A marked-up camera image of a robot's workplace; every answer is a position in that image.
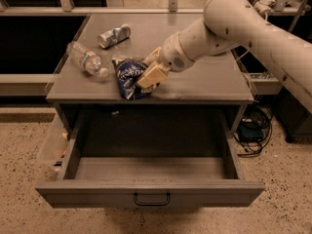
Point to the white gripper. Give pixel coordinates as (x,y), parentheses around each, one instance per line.
(172,57)

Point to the blue chip bag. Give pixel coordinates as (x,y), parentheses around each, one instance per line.
(127,71)

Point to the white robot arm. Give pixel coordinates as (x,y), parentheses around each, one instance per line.
(225,25)

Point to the grey cabinet counter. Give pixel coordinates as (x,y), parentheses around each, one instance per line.
(211,80)

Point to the open grey top drawer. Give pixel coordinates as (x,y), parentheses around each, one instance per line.
(187,152)

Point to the silver soda can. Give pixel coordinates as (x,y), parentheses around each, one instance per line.
(114,36)

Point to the clear plastic water bottle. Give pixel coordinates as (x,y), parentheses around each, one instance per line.
(87,59)

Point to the white power strip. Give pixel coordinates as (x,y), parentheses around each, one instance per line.
(263,7)

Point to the clear plastic side bin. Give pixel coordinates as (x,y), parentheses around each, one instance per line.
(54,146)

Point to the metal diagonal rod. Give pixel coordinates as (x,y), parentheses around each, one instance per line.
(297,15)

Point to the black drawer handle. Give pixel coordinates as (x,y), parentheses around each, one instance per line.
(152,200)

